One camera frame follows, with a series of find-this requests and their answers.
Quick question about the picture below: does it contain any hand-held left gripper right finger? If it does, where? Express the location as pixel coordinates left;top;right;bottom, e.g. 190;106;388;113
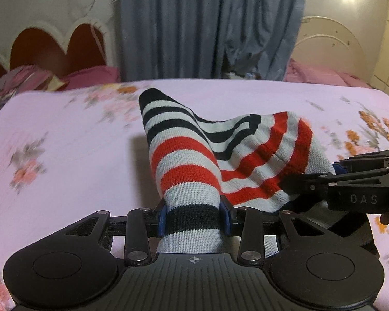
219;199;327;261

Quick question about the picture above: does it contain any purple pillow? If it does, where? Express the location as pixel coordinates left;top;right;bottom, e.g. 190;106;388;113
63;66;121;91

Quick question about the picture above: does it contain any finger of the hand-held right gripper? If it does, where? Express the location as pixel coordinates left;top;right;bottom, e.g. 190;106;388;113
332;147;389;174
280;168;389;198

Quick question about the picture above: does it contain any floral bed sheet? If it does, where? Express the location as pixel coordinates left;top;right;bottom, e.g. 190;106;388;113
0;78;389;311

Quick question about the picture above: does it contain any heart-shaped red headboard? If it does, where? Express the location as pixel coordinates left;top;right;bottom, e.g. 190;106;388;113
0;19;116;85

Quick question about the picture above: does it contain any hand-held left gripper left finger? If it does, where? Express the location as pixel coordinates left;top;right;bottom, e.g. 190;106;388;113
63;201;168;267

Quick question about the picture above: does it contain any cream arched headboard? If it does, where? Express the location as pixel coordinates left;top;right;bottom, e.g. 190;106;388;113
293;16;374;87

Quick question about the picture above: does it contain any blue-grey curtain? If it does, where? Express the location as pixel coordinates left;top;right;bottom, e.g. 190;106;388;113
117;0;309;82

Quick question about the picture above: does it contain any pink bedding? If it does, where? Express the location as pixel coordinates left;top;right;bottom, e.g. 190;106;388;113
284;59;374;89

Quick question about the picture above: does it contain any pink pillow left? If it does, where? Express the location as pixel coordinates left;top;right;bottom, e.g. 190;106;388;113
0;65;66;108

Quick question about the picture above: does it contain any striped knit sweater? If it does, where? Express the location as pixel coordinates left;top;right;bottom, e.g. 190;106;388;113
139;88;377;257

